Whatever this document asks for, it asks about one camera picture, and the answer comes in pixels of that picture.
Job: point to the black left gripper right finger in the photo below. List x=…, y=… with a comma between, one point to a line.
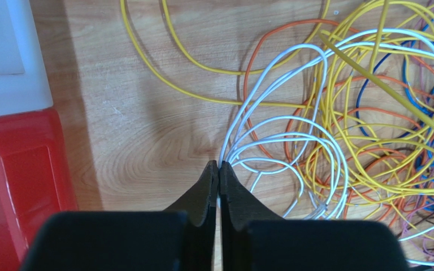
x=255, y=238

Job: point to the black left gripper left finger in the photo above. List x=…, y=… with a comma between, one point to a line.
x=180, y=237

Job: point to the red storage bin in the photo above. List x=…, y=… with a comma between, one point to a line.
x=35, y=180

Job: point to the white storage bin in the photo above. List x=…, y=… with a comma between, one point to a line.
x=24, y=86

